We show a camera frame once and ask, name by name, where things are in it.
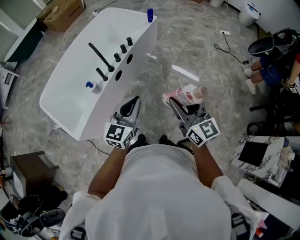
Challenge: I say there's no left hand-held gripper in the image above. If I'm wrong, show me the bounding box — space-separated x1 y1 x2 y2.
104 96 142 150

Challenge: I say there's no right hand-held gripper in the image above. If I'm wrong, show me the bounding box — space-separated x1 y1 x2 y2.
169 98 221 148

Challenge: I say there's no pink patterned bottle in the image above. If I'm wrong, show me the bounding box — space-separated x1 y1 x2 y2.
162 84 209 107

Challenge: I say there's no white bathtub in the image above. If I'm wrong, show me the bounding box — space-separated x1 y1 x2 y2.
39 7 158 141

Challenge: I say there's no person's right forearm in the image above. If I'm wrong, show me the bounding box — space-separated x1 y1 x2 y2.
190 142 225 188

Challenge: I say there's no person's left forearm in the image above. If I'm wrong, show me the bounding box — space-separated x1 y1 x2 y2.
88 144 132 200

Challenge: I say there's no person's black left shoe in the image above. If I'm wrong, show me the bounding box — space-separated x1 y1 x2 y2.
136 134 148 146

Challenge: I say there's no black waist pack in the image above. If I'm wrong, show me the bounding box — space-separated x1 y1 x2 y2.
177 138 195 155

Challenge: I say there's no clear bottle with blue pump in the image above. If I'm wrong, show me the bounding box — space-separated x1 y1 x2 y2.
85 81 103 95

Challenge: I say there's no black arched faucet spout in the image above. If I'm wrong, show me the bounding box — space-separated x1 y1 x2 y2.
88 42 115 72

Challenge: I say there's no person's white shirt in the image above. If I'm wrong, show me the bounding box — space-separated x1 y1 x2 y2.
60 143 258 240

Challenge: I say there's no black office chair base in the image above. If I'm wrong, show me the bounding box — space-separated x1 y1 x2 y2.
247 93 300 137

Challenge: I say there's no marble table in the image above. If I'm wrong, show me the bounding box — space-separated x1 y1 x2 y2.
231 135 292 186

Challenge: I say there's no cardboard box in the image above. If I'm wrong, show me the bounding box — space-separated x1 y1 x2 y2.
36 0 86 32

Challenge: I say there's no dark wooden side table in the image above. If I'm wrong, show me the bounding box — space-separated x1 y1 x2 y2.
10 151 60 203

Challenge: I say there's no white cylindrical bin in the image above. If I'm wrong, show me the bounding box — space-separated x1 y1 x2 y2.
238 2 261 27

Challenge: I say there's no white cabinet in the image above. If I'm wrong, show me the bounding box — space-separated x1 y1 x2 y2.
0 67 20 109

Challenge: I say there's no black hand shower handle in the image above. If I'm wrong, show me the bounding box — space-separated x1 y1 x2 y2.
96 67 109 82

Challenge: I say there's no black power adapter cable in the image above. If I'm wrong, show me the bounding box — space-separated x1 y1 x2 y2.
213 32 252 66

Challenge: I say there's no black backpack strap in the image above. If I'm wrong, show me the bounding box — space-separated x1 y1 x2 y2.
231 212 252 240
70 226 86 240

